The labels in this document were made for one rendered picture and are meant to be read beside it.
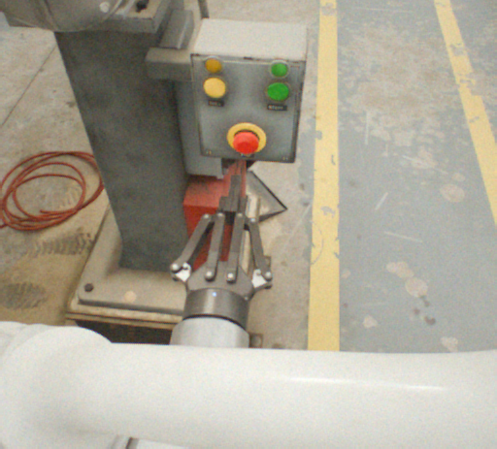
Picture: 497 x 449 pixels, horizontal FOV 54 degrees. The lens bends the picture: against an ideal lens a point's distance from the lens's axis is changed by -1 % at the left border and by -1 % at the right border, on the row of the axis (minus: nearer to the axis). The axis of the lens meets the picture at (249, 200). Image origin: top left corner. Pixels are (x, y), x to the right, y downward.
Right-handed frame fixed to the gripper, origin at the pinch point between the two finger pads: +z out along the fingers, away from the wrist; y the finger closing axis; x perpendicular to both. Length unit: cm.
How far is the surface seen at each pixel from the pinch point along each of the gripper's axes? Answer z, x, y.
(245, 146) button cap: 10.2, 0.8, 0.5
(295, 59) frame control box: 12.5, 15.0, 7.1
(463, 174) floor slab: 108, -94, 84
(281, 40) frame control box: 16.9, 15.3, 5.0
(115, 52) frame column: 29.7, 3.7, -24.8
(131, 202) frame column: 31, -38, -30
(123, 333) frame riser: 18, -84, -37
